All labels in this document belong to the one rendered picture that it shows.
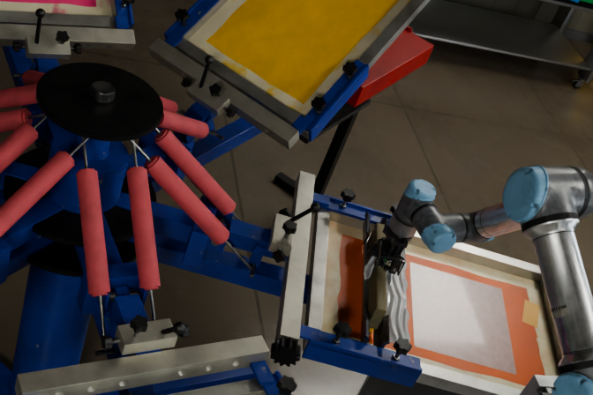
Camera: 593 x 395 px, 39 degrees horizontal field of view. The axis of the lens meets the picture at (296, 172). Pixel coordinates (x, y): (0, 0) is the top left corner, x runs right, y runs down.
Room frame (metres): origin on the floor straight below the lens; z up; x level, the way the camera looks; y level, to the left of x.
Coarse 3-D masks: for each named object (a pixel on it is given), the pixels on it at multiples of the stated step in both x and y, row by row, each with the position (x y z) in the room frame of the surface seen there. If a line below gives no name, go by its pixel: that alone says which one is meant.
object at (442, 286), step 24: (360, 240) 2.02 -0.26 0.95; (360, 264) 1.92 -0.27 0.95; (408, 264) 2.00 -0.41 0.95; (432, 264) 2.05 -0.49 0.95; (408, 288) 1.89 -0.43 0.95; (432, 288) 1.93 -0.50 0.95; (456, 288) 1.98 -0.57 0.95; (480, 288) 2.02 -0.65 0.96; (504, 288) 2.06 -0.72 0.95; (456, 312) 1.87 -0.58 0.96; (480, 312) 1.91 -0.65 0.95; (504, 312) 1.95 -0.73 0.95
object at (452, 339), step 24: (360, 288) 1.82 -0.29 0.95; (360, 312) 1.72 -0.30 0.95; (432, 312) 1.83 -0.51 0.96; (360, 336) 1.64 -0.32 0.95; (432, 336) 1.74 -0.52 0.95; (456, 336) 1.78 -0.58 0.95; (480, 336) 1.81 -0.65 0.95; (504, 336) 1.85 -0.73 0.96; (528, 336) 1.89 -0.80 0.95; (432, 360) 1.65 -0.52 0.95; (456, 360) 1.69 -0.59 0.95; (480, 360) 1.72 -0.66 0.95; (504, 360) 1.76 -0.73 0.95; (528, 360) 1.80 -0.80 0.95
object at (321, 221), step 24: (336, 216) 2.06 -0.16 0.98; (312, 240) 1.93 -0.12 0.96; (312, 264) 1.80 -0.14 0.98; (480, 264) 2.13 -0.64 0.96; (504, 264) 2.14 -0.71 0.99; (528, 264) 2.18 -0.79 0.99; (312, 288) 1.70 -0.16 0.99; (312, 312) 1.62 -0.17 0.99; (552, 336) 1.93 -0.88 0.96; (432, 384) 1.56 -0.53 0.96; (456, 384) 1.57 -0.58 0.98; (480, 384) 1.60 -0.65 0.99
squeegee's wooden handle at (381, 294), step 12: (372, 240) 1.95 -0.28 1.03; (372, 276) 1.79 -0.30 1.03; (384, 276) 1.78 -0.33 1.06; (372, 288) 1.74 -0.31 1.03; (384, 288) 1.73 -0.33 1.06; (372, 300) 1.70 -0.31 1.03; (384, 300) 1.69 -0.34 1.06; (372, 312) 1.65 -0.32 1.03; (384, 312) 1.65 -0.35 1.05; (372, 324) 1.65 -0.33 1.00
